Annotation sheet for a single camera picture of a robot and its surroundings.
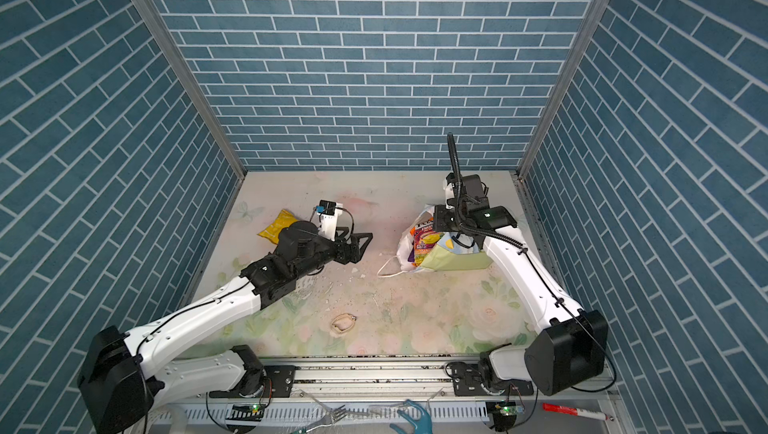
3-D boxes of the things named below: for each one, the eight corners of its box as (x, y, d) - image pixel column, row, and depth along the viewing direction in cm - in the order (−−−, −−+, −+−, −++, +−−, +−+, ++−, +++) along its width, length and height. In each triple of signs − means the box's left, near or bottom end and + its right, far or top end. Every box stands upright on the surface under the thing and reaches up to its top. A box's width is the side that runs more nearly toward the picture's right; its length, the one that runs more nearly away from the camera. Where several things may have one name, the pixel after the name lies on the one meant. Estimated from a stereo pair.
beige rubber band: (331, 332, 84) (329, 329, 82) (333, 316, 87) (332, 313, 85) (355, 332, 84) (354, 330, 82) (356, 316, 87) (355, 313, 85)
